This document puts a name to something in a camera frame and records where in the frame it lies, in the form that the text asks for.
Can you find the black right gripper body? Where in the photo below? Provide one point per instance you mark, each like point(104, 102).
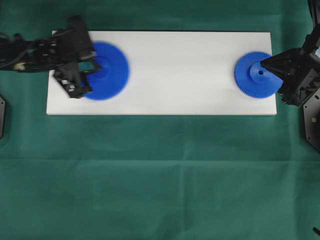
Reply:
point(302, 79)

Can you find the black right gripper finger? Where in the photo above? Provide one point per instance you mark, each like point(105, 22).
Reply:
point(285, 62)
point(275, 78)

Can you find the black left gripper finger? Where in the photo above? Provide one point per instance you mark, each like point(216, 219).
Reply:
point(88, 65)
point(73, 81)

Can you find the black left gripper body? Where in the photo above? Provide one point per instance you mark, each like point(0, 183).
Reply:
point(66, 45)

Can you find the blue gear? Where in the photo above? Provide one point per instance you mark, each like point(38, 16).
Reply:
point(113, 76)
point(254, 80)

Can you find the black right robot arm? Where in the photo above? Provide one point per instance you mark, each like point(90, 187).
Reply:
point(312, 40)

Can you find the white board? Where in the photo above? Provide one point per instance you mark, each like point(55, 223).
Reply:
point(174, 73)

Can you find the green table cloth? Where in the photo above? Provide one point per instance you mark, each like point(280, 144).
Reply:
point(152, 177)

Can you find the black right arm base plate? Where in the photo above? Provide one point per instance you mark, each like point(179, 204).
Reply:
point(311, 114)

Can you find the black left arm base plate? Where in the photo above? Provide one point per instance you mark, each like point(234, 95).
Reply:
point(2, 116)

